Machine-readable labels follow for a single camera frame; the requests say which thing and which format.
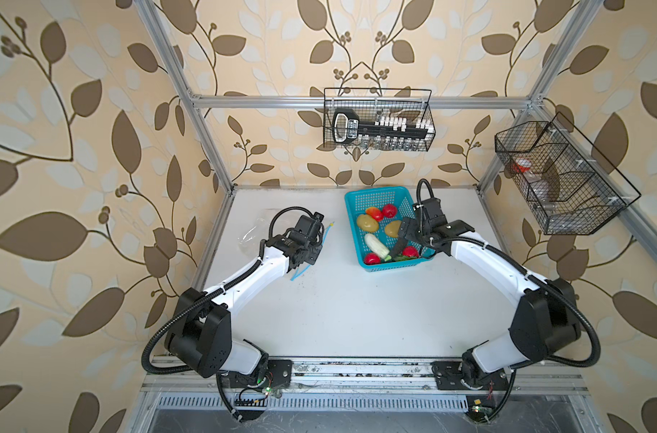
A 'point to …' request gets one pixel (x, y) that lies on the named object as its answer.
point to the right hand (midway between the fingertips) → (413, 233)
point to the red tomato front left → (372, 259)
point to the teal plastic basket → (396, 204)
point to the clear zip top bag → (254, 232)
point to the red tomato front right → (411, 252)
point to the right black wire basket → (569, 186)
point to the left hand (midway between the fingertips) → (309, 243)
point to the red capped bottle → (523, 165)
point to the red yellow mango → (376, 214)
